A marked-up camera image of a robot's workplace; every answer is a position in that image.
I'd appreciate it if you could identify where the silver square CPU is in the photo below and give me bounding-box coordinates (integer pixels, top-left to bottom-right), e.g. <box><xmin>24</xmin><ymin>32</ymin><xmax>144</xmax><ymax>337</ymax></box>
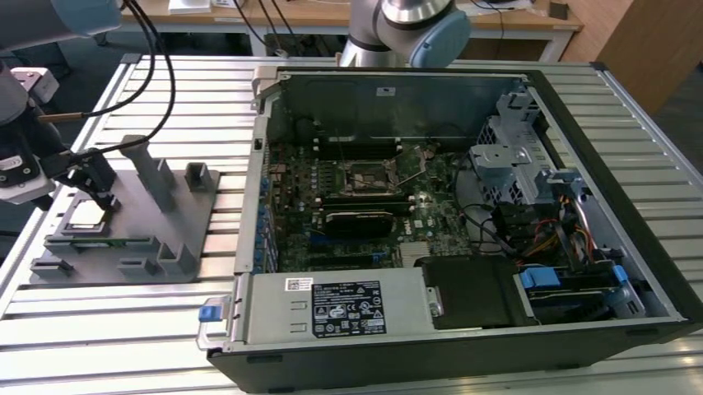
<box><xmin>60</xmin><ymin>199</ymin><xmax>114</xmax><ymax>234</ymax></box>

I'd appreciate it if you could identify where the metal socket cover frame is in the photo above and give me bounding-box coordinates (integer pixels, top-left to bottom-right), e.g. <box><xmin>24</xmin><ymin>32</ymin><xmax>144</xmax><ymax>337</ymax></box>
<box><xmin>382</xmin><ymin>142</ymin><xmax>437</xmax><ymax>186</ymax></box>

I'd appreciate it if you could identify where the CPU socket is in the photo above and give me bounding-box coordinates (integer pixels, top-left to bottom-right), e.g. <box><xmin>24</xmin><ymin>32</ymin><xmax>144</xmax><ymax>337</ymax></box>
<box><xmin>340</xmin><ymin>160</ymin><xmax>400</xmax><ymax>195</ymax></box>

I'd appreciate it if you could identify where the grey plastic parts rack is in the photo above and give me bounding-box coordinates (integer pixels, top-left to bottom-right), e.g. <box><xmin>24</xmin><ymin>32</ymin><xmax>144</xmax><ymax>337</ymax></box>
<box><xmin>28</xmin><ymin>134</ymin><xmax>221</xmax><ymax>285</ymax></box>

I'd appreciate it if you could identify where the silver power supply with label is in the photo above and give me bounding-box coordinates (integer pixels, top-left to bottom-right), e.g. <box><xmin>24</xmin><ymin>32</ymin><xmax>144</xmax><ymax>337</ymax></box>
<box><xmin>244</xmin><ymin>271</ymin><xmax>436</xmax><ymax>345</ymax></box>

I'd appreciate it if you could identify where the black graphics card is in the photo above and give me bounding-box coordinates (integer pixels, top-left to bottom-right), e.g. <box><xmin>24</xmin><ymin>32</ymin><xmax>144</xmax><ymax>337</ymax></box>
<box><xmin>321</xmin><ymin>210</ymin><xmax>394</xmax><ymax>240</ymax></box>

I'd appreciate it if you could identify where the silver finned heatsink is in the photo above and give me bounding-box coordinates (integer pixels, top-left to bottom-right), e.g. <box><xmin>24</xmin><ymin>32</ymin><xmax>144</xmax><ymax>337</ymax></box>
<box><xmin>398</xmin><ymin>242</ymin><xmax>436</xmax><ymax>265</ymax></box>

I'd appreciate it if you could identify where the green motherboard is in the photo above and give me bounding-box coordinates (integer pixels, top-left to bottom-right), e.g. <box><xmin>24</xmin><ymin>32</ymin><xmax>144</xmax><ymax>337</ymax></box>
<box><xmin>261</xmin><ymin>142</ymin><xmax>484</xmax><ymax>275</ymax></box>

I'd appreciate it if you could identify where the black open PC case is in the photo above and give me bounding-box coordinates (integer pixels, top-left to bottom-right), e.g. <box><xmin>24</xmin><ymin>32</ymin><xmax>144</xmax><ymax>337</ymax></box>
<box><xmin>205</xmin><ymin>64</ymin><xmax>697</xmax><ymax>394</ymax></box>

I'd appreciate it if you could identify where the silver metal drive cage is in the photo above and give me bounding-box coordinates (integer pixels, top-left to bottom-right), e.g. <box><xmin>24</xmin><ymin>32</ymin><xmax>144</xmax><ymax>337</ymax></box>
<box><xmin>469</xmin><ymin>92</ymin><xmax>556</xmax><ymax>207</ymax></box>

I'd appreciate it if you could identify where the blue disk carrier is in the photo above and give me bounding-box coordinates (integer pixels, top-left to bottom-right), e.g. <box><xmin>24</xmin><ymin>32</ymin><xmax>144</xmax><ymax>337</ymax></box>
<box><xmin>517</xmin><ymin>265</ymin><xmax>628</xmax><ymax>294</ymax></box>

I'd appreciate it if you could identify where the wooden cabinet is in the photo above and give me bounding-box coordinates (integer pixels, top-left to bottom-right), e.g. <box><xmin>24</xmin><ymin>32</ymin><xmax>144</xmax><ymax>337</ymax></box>
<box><xmin>559</xmin><ymin>0</ymin><xmax>703</xmax><ymax>115</ymax></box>

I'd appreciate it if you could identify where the small white camera box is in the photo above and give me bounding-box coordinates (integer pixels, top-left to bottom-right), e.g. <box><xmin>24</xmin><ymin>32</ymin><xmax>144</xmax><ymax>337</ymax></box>
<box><xmin>9</xmin><ymin>67</ymin><xmax>60</xmax><ymax>102</ymax></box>

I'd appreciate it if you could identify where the coloured power wire bundle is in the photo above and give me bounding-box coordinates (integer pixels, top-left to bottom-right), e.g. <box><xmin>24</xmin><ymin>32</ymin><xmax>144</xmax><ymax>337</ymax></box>
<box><xmin>515</xmin><ymin>193</ymin><xmax>600</xmax><ymax>267</ymax></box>

